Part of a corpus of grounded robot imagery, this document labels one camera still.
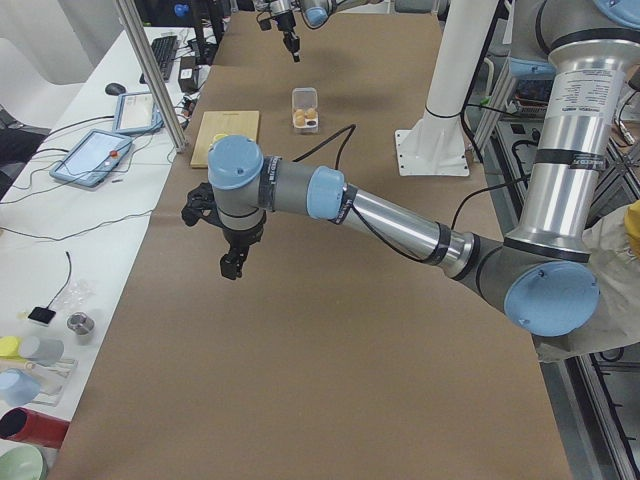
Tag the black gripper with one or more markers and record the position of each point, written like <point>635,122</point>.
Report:
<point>287,23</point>
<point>243,236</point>

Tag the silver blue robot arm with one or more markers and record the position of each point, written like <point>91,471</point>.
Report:
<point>372,265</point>
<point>314,14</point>

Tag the clear plastic egg box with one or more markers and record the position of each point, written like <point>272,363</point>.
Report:
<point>305,98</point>

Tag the black power adapter box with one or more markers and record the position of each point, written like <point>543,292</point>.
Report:
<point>188,77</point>

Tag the wooden cutting board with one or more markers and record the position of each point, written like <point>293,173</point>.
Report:
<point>244,123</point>

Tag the yellow lemon slice pair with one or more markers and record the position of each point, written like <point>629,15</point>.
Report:
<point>219,137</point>

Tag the black keyboard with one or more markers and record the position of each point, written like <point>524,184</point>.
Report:
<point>164,50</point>

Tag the small steel cup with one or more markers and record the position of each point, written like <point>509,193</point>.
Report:
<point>82,327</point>

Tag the upper blue teach pendant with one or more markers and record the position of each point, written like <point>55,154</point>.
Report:
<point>136,113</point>

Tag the blue teach pendant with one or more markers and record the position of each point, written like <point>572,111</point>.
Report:
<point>136,113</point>
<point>90,161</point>

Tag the lower blue teach pendant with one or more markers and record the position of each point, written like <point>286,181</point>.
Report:
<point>90,161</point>

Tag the black computer mouse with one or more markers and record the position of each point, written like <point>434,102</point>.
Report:
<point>114,89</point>

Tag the black square pad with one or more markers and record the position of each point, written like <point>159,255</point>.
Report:
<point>41,315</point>

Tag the grey plastic cup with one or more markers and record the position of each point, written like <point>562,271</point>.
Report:
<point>44,351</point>

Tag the yellow plastic cup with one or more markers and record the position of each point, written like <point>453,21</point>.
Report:
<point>9,347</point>

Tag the light blue plastic cup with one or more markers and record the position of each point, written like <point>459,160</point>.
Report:
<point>18,388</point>

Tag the red cylinder can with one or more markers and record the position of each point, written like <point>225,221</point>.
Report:
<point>32,427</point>

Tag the pale green bowl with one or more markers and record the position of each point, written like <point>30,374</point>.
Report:
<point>23,463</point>

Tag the person in beige clothes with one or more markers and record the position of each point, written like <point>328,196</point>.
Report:
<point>614,259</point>

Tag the aluminium frame post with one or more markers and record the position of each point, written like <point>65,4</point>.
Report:
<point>131,21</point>

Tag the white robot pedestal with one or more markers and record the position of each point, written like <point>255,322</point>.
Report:
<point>435,145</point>

